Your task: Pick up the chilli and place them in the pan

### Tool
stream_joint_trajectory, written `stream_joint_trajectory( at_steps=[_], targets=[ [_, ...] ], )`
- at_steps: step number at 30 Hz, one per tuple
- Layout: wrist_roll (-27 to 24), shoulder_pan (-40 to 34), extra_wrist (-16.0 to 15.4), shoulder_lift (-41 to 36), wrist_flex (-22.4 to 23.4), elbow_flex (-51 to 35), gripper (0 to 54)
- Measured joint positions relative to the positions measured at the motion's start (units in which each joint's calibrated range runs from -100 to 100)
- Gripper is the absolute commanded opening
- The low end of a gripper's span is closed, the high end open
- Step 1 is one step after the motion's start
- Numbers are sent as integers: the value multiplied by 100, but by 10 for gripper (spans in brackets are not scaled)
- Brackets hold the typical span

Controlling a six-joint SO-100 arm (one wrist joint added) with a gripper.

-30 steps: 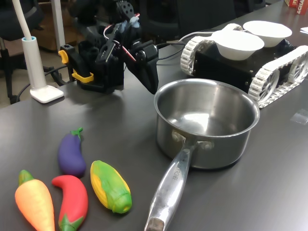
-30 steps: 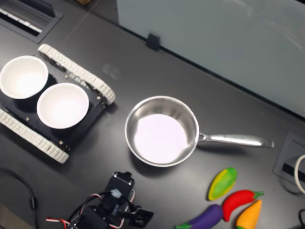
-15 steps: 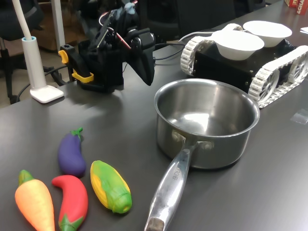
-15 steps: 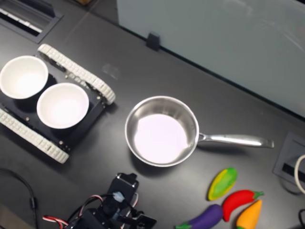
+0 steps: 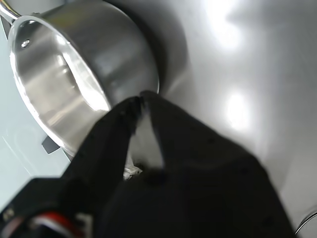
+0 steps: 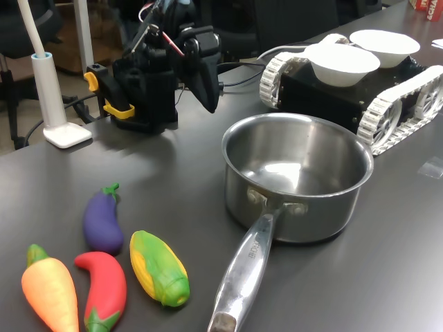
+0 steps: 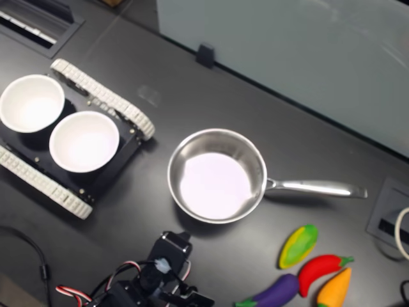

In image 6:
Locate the red toy chilli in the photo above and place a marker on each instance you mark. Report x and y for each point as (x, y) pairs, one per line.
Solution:
(104, 290)

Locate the black and yellow clamp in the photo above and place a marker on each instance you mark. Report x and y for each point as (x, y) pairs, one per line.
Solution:
(110, 90)

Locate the black office chair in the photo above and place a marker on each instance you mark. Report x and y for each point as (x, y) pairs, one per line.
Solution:
(294, 20)
(20, 31)

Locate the black vehicle with white tracks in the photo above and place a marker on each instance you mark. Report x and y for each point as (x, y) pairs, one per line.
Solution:
(311, 100)

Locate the white upright pole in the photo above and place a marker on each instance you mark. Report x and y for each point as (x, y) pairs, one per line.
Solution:
(83, 34)

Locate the white bowl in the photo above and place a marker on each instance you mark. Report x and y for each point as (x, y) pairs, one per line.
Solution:
(342, 69)
(387, 45)

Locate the purple toy aubergine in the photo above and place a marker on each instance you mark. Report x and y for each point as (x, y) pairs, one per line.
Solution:
(102, 224)

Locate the yellow green toy corn cob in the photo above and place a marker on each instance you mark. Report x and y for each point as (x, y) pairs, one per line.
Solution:
(155, 266)

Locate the red box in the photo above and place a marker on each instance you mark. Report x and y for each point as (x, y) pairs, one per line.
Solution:
(417, 4)
(434, 10)

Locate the white paper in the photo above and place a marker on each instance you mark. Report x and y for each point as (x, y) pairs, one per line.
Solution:
(439, 43)

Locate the clear tape piece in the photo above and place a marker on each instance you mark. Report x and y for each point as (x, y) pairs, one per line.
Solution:
(431, 167)

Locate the orange toy carrot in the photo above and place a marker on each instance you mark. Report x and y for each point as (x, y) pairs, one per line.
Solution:
(50, 287)

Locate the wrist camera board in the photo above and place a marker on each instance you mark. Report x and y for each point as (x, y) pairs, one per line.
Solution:
(140, 38)

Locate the white post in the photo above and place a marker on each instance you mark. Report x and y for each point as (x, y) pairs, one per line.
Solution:
(52, 103)

